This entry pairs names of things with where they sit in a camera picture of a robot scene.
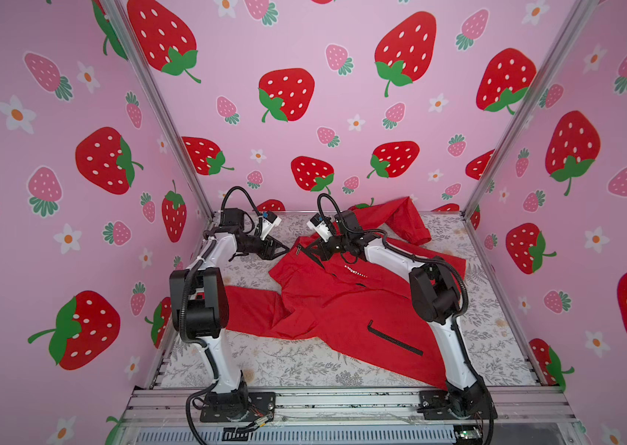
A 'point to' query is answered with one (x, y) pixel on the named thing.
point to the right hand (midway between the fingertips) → (302, 251)
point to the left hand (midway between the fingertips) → (284, 246)
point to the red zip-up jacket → (351, 291)
